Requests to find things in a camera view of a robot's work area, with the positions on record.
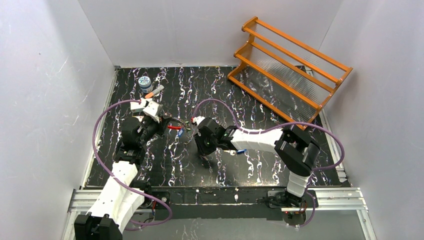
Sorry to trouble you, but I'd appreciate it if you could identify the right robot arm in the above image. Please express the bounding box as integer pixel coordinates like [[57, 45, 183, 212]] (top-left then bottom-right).
[[192, 116, 321, 201]]

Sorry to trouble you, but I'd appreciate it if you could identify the orange and white tube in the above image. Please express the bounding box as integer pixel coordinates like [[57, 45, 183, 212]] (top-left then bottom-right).
[[144, 85, 165, 99]]

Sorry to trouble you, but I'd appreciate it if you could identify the key with blue tag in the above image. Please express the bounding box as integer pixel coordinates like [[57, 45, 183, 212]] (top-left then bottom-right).
[[224, 149, 247, 156]]

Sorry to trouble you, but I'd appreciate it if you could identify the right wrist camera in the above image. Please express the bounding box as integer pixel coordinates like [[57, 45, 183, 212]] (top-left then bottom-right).
[[191, 116, 205, 127]]

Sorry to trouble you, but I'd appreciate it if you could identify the orange wooden shelf rack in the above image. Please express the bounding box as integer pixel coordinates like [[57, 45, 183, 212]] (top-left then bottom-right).
[[227, 16, 353, 123]]

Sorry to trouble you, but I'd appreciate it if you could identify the white medicine box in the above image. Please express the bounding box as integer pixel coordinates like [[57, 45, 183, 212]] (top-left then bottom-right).
[[130, 98, 149, 113]]

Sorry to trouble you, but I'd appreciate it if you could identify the keyring with coloured key tags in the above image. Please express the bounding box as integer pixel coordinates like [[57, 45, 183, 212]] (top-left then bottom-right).
[[162, 114, 192, 137]]

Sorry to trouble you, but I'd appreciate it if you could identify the aluminium rail frame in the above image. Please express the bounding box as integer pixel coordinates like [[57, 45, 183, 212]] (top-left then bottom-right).
[[61, 187, 378, 240]]

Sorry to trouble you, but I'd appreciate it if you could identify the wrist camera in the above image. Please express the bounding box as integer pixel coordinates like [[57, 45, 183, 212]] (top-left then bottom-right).
[[139, 98, 162, 123], [191, 116, 205, 127]]

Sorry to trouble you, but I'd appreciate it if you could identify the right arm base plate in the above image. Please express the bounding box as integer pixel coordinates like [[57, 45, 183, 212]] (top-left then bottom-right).
[[256, 189, 319, 211]]

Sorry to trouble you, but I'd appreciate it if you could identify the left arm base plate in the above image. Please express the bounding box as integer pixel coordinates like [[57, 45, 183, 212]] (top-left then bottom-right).
[[132, 189, 171, 211]]

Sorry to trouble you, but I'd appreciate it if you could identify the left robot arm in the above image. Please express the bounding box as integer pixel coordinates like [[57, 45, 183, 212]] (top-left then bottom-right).
[[73, 114, 172, 240]]

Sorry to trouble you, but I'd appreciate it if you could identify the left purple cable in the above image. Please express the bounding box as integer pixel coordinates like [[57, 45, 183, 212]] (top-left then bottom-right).
[[92, 98, 174, 232]]

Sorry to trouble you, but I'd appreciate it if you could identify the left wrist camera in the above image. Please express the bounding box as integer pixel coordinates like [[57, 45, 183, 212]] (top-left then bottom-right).
[[139, 98, 162, 123]]

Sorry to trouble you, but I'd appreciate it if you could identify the round blue-white jar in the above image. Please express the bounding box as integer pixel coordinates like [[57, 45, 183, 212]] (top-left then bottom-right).
[[137, 75, 153, 94]]

